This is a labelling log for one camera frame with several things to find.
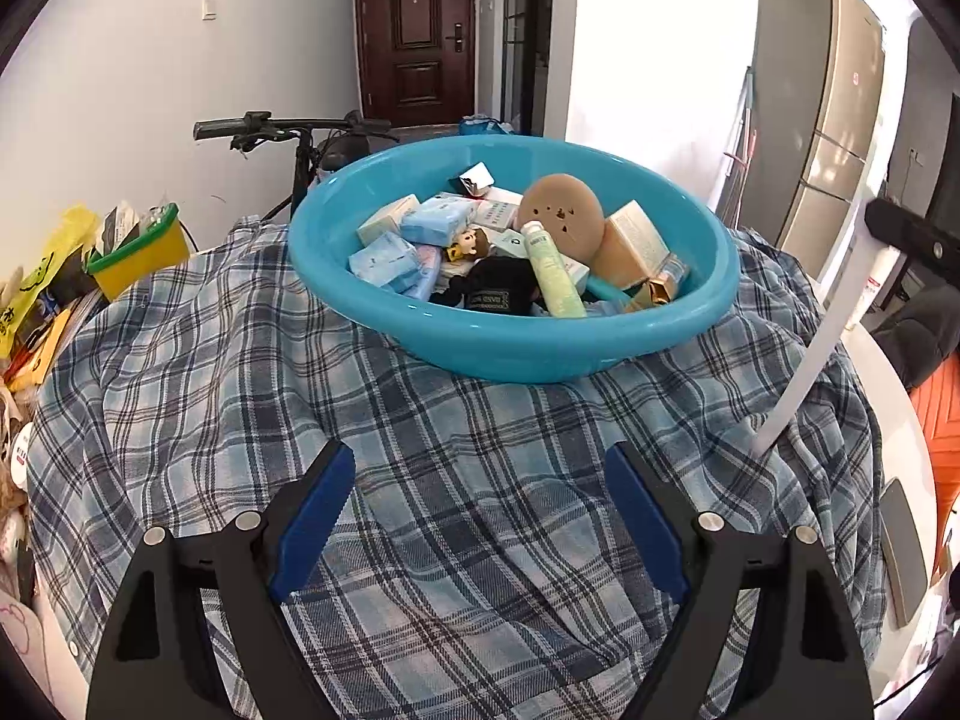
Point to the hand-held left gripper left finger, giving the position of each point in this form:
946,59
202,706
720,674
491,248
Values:
315,517

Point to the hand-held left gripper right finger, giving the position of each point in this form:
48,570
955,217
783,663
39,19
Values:
645,517

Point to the blue plastic basin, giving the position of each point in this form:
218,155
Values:
510,352

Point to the green cream tube white cap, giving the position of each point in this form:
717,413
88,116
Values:
555,274

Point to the black fabric pouch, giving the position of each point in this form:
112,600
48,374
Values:
487,289

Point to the round tan powder puff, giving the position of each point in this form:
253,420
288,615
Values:
559,214

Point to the blue plaid cloth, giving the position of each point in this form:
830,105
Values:
465,540

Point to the light blue tube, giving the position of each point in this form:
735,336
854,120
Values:
606,291

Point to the orange and blue box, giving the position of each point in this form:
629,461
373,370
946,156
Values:
656,286

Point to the white stand pole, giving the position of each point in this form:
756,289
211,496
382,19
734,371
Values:
814,345

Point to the grey flat tablet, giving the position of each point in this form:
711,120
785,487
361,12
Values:
902,551

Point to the white jar red label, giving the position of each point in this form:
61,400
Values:
22,457

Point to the orange seat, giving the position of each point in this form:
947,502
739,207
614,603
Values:
939,450

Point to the white cardboard box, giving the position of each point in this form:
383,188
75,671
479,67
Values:
386,219

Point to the yellow container green rim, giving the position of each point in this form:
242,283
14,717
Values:
142,259

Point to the pink and white card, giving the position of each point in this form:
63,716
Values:
19,637

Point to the yellow flat packet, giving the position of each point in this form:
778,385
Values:
37,349

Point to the dark cloth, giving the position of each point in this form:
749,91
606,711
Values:
919,334

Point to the black box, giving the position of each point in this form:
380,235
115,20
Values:
71,281

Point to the white printed box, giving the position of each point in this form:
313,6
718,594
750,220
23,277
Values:
499,208

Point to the white packets in container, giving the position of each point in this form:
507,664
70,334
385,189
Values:
131,225

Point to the yellow plastic bag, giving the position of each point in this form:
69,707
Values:
37,277

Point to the folded metal rack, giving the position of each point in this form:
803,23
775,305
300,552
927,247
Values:
739,157

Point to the black bar device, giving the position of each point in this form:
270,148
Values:
911,232

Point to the black bicycle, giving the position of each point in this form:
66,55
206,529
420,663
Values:
247,126

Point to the blue plastic bag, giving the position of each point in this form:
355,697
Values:
487,125

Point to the silver refrigerator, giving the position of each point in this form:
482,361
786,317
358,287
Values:
817,112

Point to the dark brown entrance door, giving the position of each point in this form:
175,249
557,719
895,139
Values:
416,37

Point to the black framed glass door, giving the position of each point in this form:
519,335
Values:
525,30

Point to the white wall switch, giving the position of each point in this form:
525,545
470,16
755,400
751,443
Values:
210,7

